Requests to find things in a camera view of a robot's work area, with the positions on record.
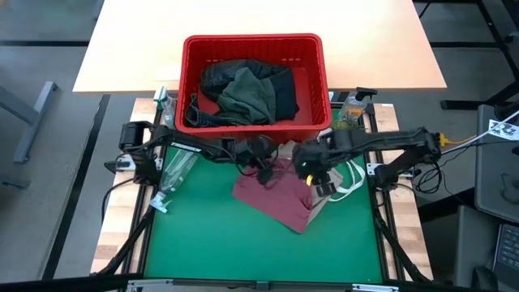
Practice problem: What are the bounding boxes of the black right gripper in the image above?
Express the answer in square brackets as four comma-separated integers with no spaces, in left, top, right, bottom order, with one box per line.
[292,140,338,183]

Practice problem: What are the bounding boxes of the beige shirt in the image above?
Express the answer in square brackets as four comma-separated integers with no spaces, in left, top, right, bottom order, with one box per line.
[277,140,345,226]

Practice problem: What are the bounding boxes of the maroon shirt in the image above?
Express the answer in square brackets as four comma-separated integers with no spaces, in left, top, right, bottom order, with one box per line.
[232,157,315,234]

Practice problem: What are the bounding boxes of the red plastic laundry basket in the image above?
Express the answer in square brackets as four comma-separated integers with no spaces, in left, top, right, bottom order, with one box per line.
[174,32,333,146]

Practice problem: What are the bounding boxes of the artificial succulent plant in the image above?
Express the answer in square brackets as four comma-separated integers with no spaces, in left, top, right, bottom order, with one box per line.
[332,116,366,133]

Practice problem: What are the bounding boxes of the cream tote bag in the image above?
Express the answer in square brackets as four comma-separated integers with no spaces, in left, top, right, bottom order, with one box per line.
[320,128,366,203]

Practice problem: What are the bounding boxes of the dark green garment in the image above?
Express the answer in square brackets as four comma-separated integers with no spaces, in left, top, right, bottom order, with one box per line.
[217,67,277,126]

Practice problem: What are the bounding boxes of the spray bottle black trigger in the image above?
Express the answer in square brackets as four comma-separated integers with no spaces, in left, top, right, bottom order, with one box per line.
[338,87,379,122]

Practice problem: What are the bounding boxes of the black garment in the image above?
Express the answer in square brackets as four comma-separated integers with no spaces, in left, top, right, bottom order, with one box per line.
[200,58,301,121]

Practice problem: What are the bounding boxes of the clear spray bottle white trigger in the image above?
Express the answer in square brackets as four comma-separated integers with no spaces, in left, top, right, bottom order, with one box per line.
[148,149,199,214]

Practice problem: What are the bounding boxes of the clear spray bottle pale-green trigger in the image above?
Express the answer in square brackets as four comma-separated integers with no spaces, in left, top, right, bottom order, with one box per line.
[152,84,178,131]

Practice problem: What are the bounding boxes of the green table mat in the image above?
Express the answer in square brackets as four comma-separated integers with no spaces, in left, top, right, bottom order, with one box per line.
[144,109,384,284]

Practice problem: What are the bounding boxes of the light wooden desk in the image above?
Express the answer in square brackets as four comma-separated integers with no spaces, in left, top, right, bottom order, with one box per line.
[72,0,448,95]

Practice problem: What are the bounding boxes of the grey side desk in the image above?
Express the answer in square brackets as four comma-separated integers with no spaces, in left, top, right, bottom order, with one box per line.
[453,204,519,292]

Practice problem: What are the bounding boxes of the white tag black pattern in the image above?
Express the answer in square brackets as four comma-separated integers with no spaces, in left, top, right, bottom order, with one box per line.
[487,118,519,142]

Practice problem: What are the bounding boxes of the black computer mouse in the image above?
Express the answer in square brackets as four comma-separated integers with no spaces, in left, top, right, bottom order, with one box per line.
[471,265,499,291]

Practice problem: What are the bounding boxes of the dark computer keyboard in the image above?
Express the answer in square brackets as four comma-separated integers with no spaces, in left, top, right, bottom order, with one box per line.
[492,223,519,281]

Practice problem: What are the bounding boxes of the grey metal desk leg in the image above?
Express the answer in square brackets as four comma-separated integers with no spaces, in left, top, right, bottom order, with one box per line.
[0,80,62,164]

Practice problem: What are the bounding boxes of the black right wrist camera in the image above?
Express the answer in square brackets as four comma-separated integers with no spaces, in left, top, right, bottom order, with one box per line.
[315,180,338,199]

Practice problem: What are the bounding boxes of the tangled black cables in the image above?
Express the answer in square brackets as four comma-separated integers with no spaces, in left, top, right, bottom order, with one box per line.
[411,161,447,195]

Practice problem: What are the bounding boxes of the black aluminium table frame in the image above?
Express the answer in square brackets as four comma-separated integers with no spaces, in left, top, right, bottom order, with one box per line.
[91,95,434,292]

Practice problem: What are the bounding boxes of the yellow cable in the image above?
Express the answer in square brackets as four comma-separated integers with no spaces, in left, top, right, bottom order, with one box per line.
[436,132,479,148]

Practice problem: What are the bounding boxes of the silver metal bracket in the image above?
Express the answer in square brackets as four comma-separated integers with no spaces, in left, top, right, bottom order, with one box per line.
[126,278,174,292]
[351,283,401,292]

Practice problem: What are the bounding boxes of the black desk frame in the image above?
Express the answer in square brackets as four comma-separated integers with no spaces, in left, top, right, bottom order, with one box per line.
[413,0,519,111]

